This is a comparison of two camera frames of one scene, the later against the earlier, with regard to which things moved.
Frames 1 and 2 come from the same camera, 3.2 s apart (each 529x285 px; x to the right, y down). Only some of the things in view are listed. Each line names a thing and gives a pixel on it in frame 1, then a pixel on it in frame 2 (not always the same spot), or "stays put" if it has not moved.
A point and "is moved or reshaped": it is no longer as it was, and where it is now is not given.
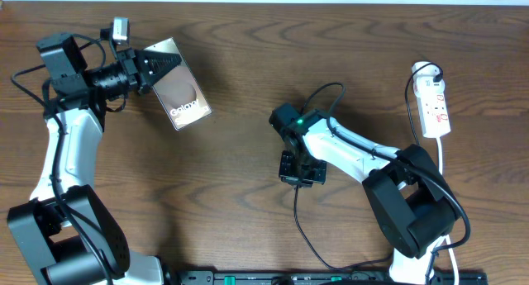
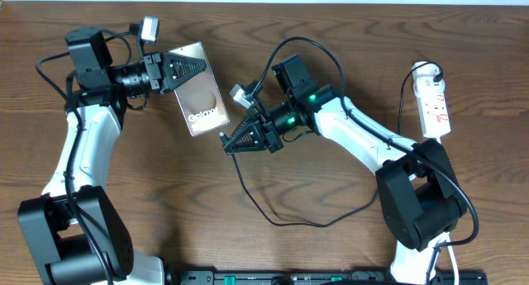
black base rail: (323, 277) stays put
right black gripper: (287, 176) → (259, 141)
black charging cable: (438, 78) → (370, 197)
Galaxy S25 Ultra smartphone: (178, 91) is moved or reshaped
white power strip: (431, 99) stays put
